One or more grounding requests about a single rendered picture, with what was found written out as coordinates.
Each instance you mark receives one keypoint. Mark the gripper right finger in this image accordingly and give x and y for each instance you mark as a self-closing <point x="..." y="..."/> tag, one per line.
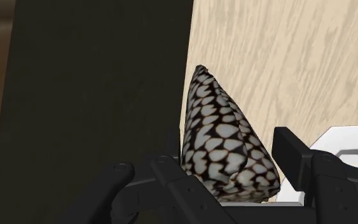
<point x="330" y="186"/>

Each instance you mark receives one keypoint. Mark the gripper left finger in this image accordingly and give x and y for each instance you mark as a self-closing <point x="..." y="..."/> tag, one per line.
<point x="178" y="189"/>

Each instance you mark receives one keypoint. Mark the white dish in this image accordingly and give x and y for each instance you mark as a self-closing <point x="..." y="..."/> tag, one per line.
<point x="349" y="139"/>

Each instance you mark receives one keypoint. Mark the black and white cone shell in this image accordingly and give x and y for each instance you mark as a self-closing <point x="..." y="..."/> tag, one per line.
<point x="219" y="139"/>

